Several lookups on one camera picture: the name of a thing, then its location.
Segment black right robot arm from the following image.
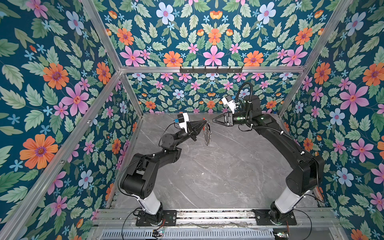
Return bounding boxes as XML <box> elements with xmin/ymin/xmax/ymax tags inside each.
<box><xmin>213</xmin><ymin>96</ymin><xmax>325</xmax><ymax>218</ymax></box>

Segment aluminium horizontal back bar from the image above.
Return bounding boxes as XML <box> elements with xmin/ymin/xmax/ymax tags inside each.
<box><xmin>120</xmin><ymin>66</ymin><xmax>305</xmax><ymax>74</ymax></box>

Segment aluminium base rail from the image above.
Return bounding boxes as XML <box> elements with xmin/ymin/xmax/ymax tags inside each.
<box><xmin>93</xmin><ymin>208</ymin><xmax>342</xmax><ymax>228</ymax></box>

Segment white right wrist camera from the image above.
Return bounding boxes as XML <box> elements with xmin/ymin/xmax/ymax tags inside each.
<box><xmin>222</xmin><ymin>95</ymin><xmax>237</xmax><ymax>114</ymax></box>

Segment aluminium corner post right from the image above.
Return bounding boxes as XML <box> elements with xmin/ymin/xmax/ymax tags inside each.
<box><xmin>278</xmin><ymin>0</ymin><xmax>353</xmax><ymax>119</ymax></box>

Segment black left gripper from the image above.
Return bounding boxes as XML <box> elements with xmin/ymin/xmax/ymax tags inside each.
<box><xmin>172</xmin><ymin>121</ymin><xmax>206</xmax><ymax>148</ymax></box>

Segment aluminium corner post left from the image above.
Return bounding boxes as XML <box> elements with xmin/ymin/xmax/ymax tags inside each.
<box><xmin>82</xmin><ymin>0</ymin><xmax>143</xmax><ymax>119</ymax></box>

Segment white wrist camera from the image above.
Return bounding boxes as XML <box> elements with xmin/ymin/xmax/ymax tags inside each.
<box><xmin>222</xmin><ymin>95</ymin><xmax>237</xmax><ymax>114</ymax></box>
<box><xmin>175</xmin><ymin>113</ymin><xmax>189</xmax><ymax>133</ymax></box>

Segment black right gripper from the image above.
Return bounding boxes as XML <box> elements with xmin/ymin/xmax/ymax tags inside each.
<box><xmin>212</xmin><ymin>111</ymin><xmax>252</xmax><ymax>129</ymax></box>

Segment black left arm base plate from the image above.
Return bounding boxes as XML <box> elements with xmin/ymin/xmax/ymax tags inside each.
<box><xmin>136</xmin><ymin>210</ymin><xmax>178</xmax><ymax>227</ymax></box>

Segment white perforated cable tray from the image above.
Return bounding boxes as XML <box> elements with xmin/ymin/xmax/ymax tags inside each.
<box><xmin>100</xmin><ymin>229</ymin><xmax>275</xmax><ymax>240</ymax></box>

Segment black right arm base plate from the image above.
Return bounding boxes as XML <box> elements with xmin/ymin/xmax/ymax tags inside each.
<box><xmin>252</xmin><ymin>209</ymin><xmax>297</xmax><ymax>226</ymax></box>

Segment aluminium left side bar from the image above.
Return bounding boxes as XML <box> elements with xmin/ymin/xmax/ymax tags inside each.
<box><xmin>0</xmin><ymin>70</ymin><xmax>124</xmax><ymax>240</ymax></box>

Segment aluminium corner post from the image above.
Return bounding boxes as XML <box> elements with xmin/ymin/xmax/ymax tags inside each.
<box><xmin>278</xmin><ymin>0</ymin><xmax>353</xmax><ymax>119</ymax></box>
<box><xmin>82</xmin><ymin>0</ymin><xmax>143</xmax><ymax>119</ymax></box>

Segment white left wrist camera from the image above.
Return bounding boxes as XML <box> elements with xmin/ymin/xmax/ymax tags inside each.
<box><xmin>175</xmin><ymin>113</ymin><xmax>189</xmax><ymax>133</ymax></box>

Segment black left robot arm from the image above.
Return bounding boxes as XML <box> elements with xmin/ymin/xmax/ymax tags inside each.
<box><xmin>119</xmin><ymin>119</ymin><xmax>211</xmax><ymax>216</ymax></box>

